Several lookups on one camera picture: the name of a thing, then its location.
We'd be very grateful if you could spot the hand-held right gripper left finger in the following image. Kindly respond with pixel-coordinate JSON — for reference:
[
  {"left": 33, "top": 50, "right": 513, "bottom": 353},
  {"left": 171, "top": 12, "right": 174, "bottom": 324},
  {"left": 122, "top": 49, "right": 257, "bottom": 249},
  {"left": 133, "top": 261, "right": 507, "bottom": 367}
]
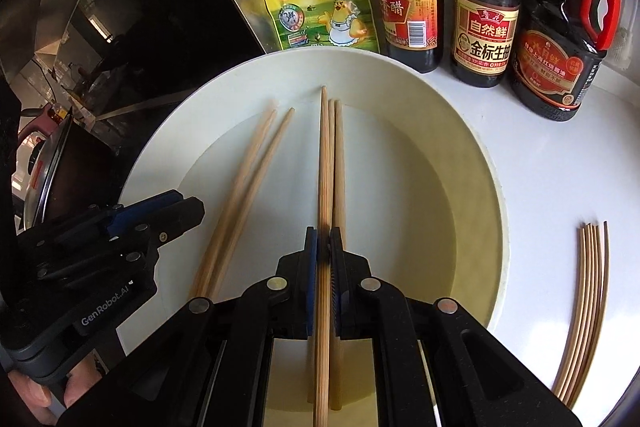
[{"left": 60, "top": 227, "right": 321, "bottom": 427}]

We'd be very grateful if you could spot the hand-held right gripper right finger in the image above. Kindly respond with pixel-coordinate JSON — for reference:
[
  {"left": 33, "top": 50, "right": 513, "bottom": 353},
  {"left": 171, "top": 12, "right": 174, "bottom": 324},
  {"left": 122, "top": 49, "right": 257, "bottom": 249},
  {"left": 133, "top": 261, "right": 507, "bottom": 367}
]
[{"left": 327, "top": 228, "right": 586, "bottom": 427}]

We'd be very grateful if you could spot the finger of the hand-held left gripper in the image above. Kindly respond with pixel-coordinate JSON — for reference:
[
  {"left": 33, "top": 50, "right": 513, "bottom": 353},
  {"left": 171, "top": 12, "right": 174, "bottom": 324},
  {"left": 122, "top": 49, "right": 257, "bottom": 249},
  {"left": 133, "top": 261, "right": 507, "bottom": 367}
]
[
  {"left": 107, "top": 189, "right": 183, "bottom": 238},
  {"left": 145, "top": 198, "right": 205, "bottom": 248}
]

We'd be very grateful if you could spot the tapered wooden chopstick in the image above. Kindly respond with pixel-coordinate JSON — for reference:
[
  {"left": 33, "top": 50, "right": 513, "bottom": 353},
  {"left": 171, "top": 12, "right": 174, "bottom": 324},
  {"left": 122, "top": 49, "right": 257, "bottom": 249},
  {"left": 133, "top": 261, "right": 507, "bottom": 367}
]
[
  {"left": 306, "top": 98, "right": 336, "bottom": 408},
  {"left": 312, "top": 86, "right": 333, "bottom": 427},
  {"left": 190, "top": 107, "right": 278, "bottom": 300},
  {"left": 330, "top": 100, "right": 347, "bottom": 412}
]

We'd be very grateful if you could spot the white bowl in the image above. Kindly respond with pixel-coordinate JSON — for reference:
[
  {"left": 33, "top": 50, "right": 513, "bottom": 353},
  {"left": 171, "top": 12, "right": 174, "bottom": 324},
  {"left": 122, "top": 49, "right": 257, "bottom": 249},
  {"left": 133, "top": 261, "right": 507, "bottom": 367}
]
[{"left": 116, "top": 49, "right": 511, "bottom": 427}]

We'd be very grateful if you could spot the bunch of wooden chopsticks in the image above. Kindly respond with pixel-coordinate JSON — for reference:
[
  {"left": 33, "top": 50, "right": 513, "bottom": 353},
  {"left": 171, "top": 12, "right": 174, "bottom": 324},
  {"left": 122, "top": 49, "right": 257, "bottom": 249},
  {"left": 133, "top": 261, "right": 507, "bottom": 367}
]
[{"left": 552, "top": 221, "right": 612, "bottom": 408}]

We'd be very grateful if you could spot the person's left hand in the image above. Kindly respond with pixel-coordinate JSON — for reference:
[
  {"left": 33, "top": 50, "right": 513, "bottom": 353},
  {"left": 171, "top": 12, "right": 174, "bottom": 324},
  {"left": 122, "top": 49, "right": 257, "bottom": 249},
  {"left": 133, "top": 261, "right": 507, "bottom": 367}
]
[{"left": 9, "top": 367, "right": 93, "bottom": 425}]

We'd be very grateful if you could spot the metal pan lid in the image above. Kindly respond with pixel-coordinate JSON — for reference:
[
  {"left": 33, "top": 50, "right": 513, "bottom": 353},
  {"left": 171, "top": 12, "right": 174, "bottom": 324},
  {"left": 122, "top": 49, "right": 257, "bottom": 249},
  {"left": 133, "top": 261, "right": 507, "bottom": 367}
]
[{"left": 10, "top": 104, "right": 101, "bottom": 233}]

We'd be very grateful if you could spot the black glass range hood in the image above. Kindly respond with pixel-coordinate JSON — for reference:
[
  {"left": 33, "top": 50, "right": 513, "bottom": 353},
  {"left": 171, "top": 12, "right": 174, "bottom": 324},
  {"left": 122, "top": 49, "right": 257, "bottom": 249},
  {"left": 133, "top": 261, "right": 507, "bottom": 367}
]
[{"left": 0, "top": 0, "right": 266, "bottom": 188}]

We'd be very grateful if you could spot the large red-handled soy sauce jug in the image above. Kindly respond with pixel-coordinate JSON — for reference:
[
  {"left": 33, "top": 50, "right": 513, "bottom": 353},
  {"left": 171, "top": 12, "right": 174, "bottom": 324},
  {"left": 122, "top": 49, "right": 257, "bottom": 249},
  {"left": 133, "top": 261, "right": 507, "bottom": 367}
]
[{"left": 509, "top": 0, "right": 623, "bottom": 122}]

